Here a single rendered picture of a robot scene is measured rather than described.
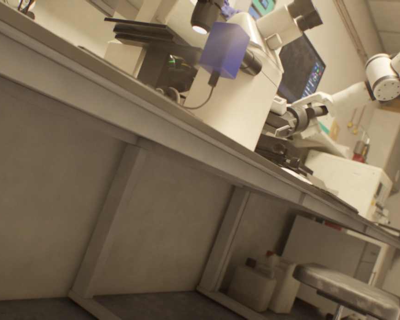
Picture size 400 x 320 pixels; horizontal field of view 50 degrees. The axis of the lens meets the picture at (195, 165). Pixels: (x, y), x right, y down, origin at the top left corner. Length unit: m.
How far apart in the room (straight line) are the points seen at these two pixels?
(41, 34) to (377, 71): 1.06
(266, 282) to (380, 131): 3.16
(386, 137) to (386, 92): 4.14
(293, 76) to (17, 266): 1.27
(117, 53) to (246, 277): 1.96
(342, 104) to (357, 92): 0.06
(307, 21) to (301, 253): 2.60
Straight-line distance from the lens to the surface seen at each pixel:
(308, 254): 3.47
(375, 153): 5.46
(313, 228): 3.46
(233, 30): 0.85
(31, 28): 0.47
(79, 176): 1.71
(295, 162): 1.49
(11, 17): 0.46
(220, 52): 0.84
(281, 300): 3.00
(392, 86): 1.34
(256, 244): 3.26
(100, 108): 0.62
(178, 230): 2.33
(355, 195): 3.24
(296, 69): 1.79
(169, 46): 1.03
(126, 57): 1.16
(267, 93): 1.03
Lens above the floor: 0.66
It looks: 1 degrees up
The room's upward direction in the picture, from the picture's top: 21 degrees clockwise
